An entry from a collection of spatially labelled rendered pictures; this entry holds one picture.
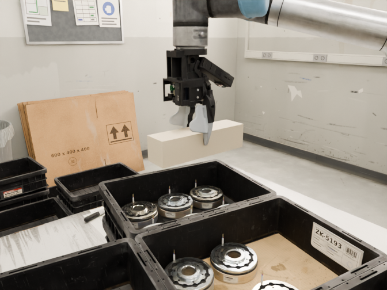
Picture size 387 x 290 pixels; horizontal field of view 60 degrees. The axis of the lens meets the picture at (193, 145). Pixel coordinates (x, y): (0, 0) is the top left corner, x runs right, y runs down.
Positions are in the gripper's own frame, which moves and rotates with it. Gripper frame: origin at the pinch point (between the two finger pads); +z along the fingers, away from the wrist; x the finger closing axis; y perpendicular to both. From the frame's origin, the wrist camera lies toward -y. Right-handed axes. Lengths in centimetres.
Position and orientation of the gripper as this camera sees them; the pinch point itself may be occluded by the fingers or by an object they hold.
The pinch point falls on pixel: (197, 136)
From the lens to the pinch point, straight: 78.6
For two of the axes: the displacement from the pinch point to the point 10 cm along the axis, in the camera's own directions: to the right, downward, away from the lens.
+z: 0.0, 9.5, 3.1
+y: -7.9, 1.9, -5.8
